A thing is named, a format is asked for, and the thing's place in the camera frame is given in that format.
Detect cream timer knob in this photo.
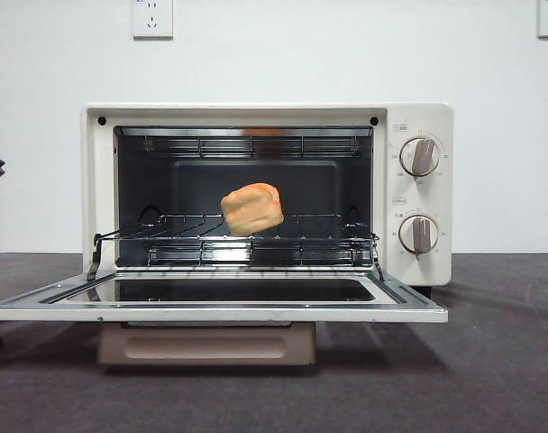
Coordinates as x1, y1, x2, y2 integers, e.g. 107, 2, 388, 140
398, 215, 440, 254

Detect golden bread loaf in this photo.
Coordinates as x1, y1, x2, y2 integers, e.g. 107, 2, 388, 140
220, 181, 285, 236

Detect cream temperature knob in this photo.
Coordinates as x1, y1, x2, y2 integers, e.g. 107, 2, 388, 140
398, 137, 441, 177

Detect oven door with beige handle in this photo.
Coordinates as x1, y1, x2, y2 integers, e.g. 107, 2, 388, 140
0, 265, 450, 367

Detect metal wire oven rack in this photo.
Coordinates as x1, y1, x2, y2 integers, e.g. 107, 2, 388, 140
93, 212, 383, 254

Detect cream Toshiba toaster oven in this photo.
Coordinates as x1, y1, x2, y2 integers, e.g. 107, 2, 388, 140
79, 102, 454, 299

